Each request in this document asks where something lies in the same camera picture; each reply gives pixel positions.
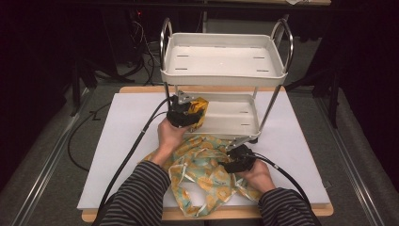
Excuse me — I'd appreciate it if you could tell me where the person's right hand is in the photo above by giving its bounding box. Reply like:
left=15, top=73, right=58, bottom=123
left=239, top=159, right=278, bottom=194

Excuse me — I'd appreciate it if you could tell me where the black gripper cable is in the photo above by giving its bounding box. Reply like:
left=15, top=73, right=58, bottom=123
left=91, top=95, right=175, bottom=226
left=249, top=152, right=324, bottom=226

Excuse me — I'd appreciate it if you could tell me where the bundle of background cables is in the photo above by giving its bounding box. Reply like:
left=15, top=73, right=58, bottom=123
left=123, top=20, right=163, bottom=87

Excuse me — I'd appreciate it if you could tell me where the black stand leg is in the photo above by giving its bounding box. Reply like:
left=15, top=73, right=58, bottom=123
left=69, top=57, right=98, bottom=117
left=285, top=64, right=343, bottom=129

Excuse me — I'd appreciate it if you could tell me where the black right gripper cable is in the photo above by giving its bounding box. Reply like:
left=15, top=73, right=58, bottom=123
left=249, top=152, right=324, bottom=226

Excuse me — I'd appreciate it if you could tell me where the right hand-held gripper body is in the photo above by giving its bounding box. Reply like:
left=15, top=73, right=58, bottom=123
left=224, top=137, right=259, bottom=173

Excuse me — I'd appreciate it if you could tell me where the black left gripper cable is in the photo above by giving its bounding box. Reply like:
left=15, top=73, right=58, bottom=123
left=91, top=95, right=175, bottom=226

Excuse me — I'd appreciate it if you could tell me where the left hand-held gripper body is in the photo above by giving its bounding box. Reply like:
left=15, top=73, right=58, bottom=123
left=166, top=90, right=198, bottom=129

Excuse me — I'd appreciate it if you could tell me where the person's left hand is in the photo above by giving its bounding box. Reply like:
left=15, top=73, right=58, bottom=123
left=156, top=117, right=191, bottom=159

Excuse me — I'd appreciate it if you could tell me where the thin black floor cable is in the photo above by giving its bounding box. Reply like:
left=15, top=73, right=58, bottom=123
left=67, top=102, right=112, bottom=172

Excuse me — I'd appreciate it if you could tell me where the white two-tier trolley rack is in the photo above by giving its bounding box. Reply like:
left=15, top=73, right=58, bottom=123
left=159, top=17, right=295, bottom=145

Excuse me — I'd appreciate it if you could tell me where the white board mat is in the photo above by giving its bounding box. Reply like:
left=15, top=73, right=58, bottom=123
left=76, top=91, right=331, bottom=211

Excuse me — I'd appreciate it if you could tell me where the metal floor rail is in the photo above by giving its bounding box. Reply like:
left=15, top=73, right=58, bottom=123
left=8, top=88, right=95, bottom=226
left=314, top=97, right=385, bottom=226

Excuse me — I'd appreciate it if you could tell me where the green orange patterned cloth bag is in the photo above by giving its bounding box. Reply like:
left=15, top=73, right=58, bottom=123
left=140, top=134, right=265, bottom=218

